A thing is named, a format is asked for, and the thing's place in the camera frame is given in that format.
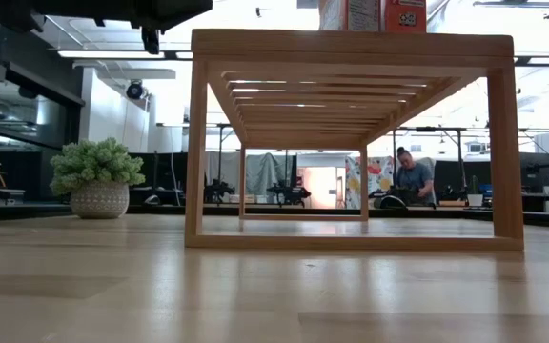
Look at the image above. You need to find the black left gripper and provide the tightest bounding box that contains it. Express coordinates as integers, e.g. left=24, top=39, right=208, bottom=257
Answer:
left=112, top=0, right=214, bottom=56

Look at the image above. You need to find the wooden slatted shelf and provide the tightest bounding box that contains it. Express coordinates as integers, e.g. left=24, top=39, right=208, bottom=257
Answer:
left=183, top=28, right=525, bottom=252

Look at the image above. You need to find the grey hanging cloth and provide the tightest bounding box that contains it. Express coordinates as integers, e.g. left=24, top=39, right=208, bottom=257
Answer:
left=245, top=151, right=281, bottom=204
left=207, top=151, right=242, bottom=201

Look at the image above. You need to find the round green plant white pot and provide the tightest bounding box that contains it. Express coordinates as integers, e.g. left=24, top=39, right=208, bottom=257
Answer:
left=49, top=137, right=147, bottom=220

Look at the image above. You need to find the colourful flower-print cloth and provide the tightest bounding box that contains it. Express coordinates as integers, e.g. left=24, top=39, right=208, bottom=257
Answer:
left=344, top=155, right=396, bottom=210

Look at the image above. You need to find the person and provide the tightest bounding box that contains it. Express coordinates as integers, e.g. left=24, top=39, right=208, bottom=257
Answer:
left=395, top=146, right=437, bottom=207

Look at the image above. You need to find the small plant white pot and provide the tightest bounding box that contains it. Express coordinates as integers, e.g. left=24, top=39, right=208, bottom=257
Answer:
left=466, top=174, right=485, bottom=208

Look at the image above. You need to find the black monitor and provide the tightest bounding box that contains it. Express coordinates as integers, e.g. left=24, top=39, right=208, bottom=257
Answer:
left=519, top=151, right=549, bottom=194

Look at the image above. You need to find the round black ceiling camera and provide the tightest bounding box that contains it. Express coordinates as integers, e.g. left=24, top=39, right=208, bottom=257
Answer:
left=125, top=79, right=148, bottom=101

